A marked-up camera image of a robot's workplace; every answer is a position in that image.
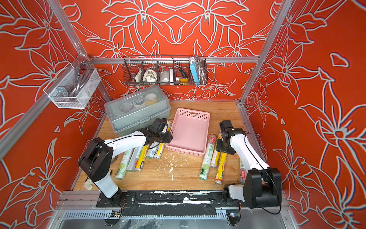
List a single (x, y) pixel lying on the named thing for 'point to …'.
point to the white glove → (88, 184)
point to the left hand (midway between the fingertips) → (172, 136)
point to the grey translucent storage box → (133, 111)
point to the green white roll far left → (121, 171)
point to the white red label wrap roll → (242, 171)
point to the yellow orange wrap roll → (221, 163)
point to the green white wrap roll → (204, 172)
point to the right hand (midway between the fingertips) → (220, 148)
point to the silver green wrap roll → (131, 166)
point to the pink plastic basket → (190, 130)
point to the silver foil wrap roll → (151, 152)
